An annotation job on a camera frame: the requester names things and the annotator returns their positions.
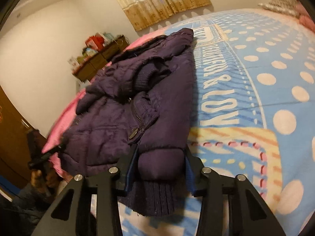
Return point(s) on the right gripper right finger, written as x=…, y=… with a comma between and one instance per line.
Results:
x=248, y=213

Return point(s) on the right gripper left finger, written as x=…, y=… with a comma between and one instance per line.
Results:
x=89, y=205

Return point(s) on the purple puffer jacket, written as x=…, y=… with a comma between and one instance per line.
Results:
x=144, y=99

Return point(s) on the brown wooden wardrobe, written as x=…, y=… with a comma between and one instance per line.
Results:
x=14, y=144

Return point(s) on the brown wooden cabinet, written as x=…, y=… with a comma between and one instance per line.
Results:
x=89, y=69

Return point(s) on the white greeting card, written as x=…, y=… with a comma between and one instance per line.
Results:
x=73, y=63

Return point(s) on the pink and blue bedspread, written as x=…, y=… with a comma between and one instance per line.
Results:
x=253, y=106

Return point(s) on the red gift box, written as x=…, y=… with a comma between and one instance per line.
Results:
x=95, y=42

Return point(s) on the pink folded quilt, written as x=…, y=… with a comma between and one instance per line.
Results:
x=305, y=18

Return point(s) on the patterned grey pillow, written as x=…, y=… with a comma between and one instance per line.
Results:
x=281, y=6

